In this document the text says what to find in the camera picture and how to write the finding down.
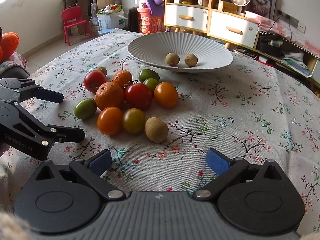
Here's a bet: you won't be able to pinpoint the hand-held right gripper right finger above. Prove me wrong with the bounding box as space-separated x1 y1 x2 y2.
192 148 290 202

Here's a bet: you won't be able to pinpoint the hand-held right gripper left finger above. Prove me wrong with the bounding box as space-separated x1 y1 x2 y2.
30 149 127 202

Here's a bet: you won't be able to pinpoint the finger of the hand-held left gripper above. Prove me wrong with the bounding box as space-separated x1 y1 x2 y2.
0 79 64 104
37 124 86 153

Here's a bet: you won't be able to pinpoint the large mandarin orange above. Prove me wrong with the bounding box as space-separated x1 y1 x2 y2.
95 82 125 111

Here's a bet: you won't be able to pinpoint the large brown longan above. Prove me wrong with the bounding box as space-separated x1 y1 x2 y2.
145 117 169 143

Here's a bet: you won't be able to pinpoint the red tomato with stem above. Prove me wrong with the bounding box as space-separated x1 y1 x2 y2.
124 80 153 111

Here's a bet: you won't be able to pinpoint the small green jujube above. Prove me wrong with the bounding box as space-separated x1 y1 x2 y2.
143 78 160 92

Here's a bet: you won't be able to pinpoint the white ribbed plate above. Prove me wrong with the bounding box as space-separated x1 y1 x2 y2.
127 32 234 73

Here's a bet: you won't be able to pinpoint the floral tablecloth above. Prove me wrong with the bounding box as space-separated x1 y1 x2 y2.
0 27 320 240

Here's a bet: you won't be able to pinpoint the orange plush toy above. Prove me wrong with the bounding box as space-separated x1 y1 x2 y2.
0 31 20 63

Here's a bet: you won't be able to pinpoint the red plastic chair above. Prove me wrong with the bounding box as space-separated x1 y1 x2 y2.
61 6 92 46

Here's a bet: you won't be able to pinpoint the white cardboard box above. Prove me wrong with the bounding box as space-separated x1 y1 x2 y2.
96 9 125 30

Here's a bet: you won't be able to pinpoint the black appliance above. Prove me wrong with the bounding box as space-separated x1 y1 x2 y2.
129 7 139 32

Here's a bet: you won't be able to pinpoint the red printed bucket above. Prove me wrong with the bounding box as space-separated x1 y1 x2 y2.
136 7 165 34

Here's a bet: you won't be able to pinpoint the pile of papers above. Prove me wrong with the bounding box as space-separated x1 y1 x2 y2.
282 52 313 78

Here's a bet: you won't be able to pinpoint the black box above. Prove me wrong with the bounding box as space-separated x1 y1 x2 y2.
257 34 284 58

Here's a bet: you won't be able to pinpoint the white cabinet drawer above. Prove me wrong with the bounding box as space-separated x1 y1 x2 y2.
209 11 260 48
165 4 208 32

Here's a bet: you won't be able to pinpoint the pink printed cloth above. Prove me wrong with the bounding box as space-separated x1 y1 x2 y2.
245 10 320 60

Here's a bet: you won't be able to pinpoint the wooden box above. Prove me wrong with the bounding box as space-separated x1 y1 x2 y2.
218 0 238 13

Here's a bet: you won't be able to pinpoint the wall power sockets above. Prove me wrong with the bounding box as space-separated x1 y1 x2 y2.
276 9 307 33

